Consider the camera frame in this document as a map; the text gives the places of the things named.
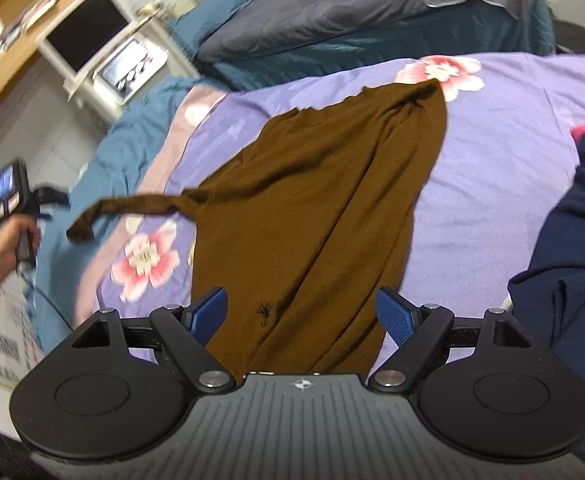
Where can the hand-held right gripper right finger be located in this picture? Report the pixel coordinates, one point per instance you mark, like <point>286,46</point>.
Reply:
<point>392,312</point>

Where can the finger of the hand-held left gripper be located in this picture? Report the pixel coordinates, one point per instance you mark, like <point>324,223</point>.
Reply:
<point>52,196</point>

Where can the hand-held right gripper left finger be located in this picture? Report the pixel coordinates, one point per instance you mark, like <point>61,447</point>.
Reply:
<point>211,310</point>

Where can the brown knit sweater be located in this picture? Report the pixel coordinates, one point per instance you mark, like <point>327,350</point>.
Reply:
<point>322,200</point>

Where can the person's left hand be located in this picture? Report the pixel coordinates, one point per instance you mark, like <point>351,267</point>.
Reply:
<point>31,242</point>

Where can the teal duvet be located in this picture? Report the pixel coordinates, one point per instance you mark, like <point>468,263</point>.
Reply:
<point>122,145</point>

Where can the white tray with dark items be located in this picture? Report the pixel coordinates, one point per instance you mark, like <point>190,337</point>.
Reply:
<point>130,67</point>

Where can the white bedside cabinet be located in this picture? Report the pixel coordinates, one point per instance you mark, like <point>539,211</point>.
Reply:
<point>82,25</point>

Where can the purple floral bedsheet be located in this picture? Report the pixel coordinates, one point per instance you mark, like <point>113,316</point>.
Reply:
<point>492,170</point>

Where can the wooden desk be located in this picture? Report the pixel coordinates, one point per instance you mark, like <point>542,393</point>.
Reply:
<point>17,20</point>

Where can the navy garment with pink trim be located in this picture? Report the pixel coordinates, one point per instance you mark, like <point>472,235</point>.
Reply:
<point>572,260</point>

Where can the grey pillow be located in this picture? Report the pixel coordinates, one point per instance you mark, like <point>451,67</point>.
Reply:
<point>322,5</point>

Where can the dark round stool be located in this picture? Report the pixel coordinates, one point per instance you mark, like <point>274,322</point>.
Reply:
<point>577,35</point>

